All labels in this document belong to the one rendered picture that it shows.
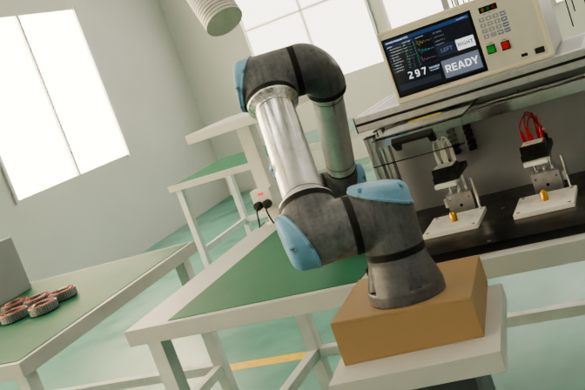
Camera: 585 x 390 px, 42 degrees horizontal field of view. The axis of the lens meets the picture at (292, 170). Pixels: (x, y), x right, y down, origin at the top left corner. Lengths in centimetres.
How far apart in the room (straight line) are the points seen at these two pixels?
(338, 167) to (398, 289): 54
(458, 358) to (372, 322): 18
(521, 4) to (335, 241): 94
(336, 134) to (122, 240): 624
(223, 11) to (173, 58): 662
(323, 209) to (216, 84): 817
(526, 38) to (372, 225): 86
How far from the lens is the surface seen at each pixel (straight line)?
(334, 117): 180
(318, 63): 169
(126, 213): 810
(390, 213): 144
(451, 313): 144
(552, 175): 216
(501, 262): 185
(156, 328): 229
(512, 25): 211
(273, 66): 168
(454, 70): 215
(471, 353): 141
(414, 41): 216
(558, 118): 226
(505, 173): 231
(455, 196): 222
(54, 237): 729
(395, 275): 146
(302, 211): 145
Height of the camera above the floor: 132
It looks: 8 degrees down
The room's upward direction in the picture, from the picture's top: 20 degrees counter-clockwise
